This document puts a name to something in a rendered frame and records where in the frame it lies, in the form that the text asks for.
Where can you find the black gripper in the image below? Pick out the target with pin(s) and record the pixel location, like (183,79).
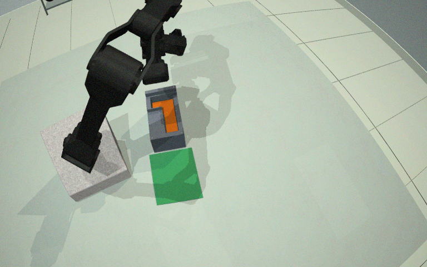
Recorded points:
(158,70)

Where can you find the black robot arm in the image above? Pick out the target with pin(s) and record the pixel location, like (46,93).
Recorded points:
(112,75)

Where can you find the orange l-shaped part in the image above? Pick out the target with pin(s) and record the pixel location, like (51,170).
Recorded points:
(169,114)

